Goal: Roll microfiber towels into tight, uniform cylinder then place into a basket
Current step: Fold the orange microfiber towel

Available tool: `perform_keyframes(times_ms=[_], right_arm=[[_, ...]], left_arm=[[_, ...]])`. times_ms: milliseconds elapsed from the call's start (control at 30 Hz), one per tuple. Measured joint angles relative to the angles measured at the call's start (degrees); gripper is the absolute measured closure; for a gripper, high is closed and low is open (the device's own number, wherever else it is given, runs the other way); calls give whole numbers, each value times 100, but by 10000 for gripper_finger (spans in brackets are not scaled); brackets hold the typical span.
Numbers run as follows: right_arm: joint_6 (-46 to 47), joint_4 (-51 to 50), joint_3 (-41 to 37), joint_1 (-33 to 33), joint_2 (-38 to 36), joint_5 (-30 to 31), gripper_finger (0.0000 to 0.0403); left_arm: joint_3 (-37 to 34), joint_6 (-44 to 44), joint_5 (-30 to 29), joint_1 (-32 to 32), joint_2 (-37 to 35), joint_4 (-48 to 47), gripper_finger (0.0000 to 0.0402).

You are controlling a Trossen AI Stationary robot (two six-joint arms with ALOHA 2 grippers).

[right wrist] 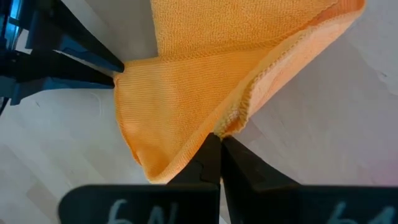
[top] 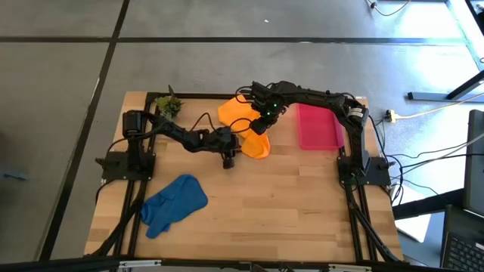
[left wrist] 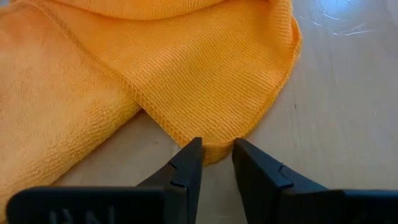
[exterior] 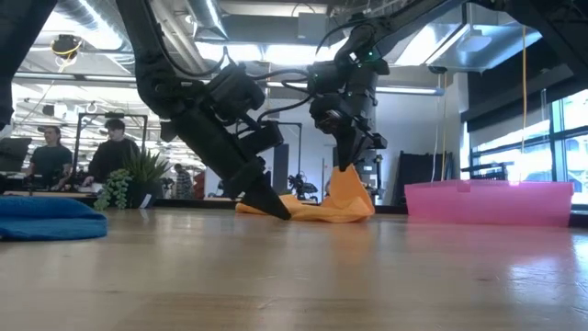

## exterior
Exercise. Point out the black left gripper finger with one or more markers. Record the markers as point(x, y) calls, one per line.
point(268, 202)

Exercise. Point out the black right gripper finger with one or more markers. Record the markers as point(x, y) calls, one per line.
point(360, 147)
point(347, 151)

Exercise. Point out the orange microfiber towel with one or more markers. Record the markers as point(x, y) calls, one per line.
point(349, 197)

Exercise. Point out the blue microfiber towel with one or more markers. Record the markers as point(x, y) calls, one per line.
point(46, 220)

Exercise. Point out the black background robot arm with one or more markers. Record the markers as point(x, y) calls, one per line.
point(301, 186)

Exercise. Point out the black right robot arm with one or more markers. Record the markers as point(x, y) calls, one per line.
point(404, 23)

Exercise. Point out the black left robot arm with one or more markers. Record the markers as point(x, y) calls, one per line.
point(147, 69)

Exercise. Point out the pink plastic basket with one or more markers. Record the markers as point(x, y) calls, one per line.
point(487, 204)

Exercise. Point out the black equipment tower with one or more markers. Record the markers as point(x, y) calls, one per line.
point(374, 174)

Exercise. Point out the person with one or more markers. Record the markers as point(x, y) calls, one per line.
point(50, 161)
point(112, 158)
point(184, 184)

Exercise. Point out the black upright panel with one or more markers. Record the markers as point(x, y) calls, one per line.
point(418, 174)

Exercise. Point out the spiky green potted plant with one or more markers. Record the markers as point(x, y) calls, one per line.
point(144, 172)

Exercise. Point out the white plant label card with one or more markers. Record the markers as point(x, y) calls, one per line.
point(146, 201)

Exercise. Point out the trailing green artificial plant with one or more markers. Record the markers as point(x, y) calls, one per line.
point(115, 186)

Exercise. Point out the black metal rack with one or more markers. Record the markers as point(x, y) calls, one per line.
point(487, 171)

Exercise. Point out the wooden background desk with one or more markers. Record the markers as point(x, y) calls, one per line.
point(46, 194)

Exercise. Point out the dark computer monitor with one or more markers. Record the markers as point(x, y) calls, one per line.
point(14, 154)

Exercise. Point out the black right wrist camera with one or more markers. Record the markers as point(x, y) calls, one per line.
point(328, 115)

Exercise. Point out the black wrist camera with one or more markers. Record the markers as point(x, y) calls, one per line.
point(328, 115)
point(234, 94)

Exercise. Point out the black metal stand frame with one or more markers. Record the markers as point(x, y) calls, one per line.
point(112, 115)
point(300, 147)

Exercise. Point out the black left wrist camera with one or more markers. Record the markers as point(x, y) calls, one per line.
point(234, 94)

